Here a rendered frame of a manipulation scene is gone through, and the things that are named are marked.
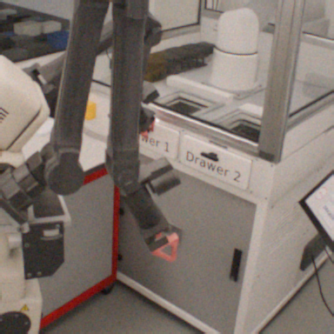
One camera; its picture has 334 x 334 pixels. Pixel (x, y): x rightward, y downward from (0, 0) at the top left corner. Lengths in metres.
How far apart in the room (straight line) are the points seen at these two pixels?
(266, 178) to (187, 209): 0.42
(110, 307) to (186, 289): 0.41
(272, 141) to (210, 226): 0.49
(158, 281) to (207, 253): 0.36
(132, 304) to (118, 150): 1.60
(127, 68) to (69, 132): 0.17
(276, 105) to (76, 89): 0.91
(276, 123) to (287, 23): 0.33
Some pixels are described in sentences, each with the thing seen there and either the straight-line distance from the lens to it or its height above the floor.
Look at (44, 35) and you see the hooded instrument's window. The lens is 2.75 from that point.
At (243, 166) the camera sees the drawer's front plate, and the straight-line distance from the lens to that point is 1.92.
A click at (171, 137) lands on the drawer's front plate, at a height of 0.90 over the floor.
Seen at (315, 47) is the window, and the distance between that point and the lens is 1.93.
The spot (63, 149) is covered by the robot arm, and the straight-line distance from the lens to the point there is 1.07.
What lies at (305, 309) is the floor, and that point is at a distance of 2.78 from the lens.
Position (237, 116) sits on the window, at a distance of 1.92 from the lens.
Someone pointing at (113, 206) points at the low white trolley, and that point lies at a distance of 2.37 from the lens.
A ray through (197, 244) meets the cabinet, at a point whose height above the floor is 0.47.
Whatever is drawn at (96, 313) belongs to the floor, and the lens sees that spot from 2.59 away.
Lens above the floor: 1.77
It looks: 24 degrees down
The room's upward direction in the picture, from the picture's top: 4 degrees clockwise
